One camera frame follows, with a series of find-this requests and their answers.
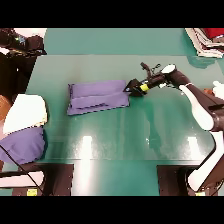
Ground white garment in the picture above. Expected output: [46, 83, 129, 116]
[2, 93, 50, 135]

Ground black cable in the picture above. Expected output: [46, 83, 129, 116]
[0, 144, 46, 197]

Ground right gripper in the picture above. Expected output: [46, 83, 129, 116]
[127, 78, 150, 98]

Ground purple garment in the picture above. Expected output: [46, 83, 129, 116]
[0, 126, 47, 165]

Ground purple T-shirt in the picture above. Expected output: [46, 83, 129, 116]
[66, 79, 131, 117]

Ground red garment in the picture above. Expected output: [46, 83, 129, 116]
[203, 27, 224, 39]

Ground heap of clothes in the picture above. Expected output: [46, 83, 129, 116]
[184, 27, 224, 59]

